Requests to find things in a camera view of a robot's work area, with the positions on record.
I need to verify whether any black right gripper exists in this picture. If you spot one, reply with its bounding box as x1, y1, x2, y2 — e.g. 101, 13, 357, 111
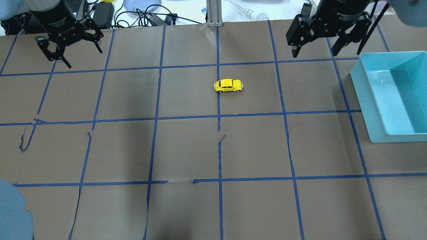
286, 0, 372, 58

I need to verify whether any light bulb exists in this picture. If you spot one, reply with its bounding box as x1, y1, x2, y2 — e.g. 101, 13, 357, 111
228, 0, 269, 21

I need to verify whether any black power adapter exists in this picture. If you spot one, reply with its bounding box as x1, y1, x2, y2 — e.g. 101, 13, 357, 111
92, 2, 114, 29

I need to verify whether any turquoise plastic bin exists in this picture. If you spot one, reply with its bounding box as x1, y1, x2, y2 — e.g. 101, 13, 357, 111
350, 51, 427, 143

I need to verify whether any blue plastic plate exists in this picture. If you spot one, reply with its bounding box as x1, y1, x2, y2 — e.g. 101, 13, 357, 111
123, 0, 162, 15

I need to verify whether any aluminium frame post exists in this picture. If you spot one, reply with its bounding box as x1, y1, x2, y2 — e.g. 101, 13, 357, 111
205, 0, 223, 27

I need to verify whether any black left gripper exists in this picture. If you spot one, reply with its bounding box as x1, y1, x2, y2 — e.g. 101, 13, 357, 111
24, 0, 104, 69

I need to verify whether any yellow beetle toy car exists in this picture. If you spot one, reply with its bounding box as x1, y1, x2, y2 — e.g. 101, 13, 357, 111
213, 79, 244, 94

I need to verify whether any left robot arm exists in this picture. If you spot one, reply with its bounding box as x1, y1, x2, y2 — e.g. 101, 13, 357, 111
0, 0, 104, 240

